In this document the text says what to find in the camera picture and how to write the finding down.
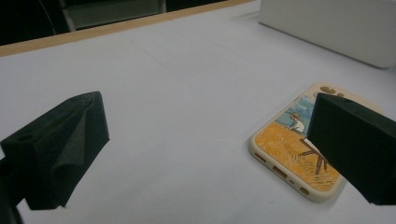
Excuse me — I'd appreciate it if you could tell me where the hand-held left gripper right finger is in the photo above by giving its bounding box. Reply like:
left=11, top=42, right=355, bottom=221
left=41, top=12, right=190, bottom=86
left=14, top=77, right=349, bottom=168
left=307, top=92, right=396, bottom=206

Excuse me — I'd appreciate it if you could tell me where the white plastic bin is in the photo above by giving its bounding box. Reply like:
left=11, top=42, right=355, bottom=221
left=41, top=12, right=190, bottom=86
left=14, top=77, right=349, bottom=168
left=259, top=0, right=396, bottom=69

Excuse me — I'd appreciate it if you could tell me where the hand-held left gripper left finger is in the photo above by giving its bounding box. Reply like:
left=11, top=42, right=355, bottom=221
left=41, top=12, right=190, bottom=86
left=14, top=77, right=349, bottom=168
left=0, top=91, right=110, bottom=211

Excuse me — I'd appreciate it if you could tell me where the beige painted phone case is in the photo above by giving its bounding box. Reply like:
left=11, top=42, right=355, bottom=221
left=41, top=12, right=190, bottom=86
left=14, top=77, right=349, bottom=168
left=247, top=81, right=383, bottom=203

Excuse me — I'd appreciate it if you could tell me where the white table cover sheet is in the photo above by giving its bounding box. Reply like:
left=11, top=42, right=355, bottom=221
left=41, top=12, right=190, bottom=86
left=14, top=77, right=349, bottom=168
left=0, top=0, right=396, bottom=224

